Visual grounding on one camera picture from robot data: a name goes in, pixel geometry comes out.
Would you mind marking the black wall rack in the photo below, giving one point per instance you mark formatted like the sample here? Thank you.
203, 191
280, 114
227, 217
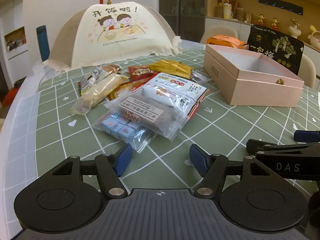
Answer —
281, 5

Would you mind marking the pink cardboard box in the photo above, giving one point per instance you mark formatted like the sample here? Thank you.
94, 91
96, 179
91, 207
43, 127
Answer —
260, 90

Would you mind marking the pale rice bar packet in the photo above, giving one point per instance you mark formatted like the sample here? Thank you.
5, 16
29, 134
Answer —
100, 92

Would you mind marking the white printed snack bag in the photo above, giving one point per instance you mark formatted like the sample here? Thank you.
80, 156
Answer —
175, 87

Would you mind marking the small red snack packet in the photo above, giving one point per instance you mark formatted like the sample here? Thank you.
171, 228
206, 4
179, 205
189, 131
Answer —
141, 72

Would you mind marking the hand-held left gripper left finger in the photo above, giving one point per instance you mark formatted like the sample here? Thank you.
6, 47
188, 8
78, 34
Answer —
123, 158

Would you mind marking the dark glass cabinet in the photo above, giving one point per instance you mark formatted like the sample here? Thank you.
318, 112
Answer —
182, 7

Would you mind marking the white vase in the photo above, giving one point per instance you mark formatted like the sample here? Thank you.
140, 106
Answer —
294, 31

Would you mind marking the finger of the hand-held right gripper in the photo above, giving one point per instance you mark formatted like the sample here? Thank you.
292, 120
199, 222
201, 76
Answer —
282, 147
307, 135

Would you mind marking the large red snack bag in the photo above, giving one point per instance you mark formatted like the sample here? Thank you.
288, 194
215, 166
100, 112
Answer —
199, 102

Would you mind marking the golden figurine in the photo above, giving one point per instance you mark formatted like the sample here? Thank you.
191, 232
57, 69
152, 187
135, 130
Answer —
275, 23
261, 20

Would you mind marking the cream printed food cover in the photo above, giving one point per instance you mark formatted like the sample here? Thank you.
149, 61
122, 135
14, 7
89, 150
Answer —
117, 32

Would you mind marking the clear brown biscuit packet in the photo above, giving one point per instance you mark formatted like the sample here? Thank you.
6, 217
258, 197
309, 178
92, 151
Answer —
147, 112

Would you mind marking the small brown packet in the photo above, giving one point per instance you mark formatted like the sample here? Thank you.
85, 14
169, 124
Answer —
111, 70

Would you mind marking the yellow snack packet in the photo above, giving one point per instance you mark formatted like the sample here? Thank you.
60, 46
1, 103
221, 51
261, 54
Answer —
172, 67

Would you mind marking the small green white packet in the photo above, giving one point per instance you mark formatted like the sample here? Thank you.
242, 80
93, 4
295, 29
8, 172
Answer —
88, 82

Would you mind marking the small clear packet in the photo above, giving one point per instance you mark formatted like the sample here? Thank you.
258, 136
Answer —
201, 76

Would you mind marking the blue candy packet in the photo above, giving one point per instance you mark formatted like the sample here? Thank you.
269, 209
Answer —
120, 127

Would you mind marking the black printed snack bag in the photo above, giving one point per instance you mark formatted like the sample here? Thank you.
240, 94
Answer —
272, 47

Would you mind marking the beige chair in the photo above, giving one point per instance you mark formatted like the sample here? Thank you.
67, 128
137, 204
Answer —
220, 32
310, 72

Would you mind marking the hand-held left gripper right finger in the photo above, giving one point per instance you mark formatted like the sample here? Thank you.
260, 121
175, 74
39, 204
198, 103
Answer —
198, 161

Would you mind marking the yellow lidded cup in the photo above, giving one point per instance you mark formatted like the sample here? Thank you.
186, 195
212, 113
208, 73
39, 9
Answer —
226, 11

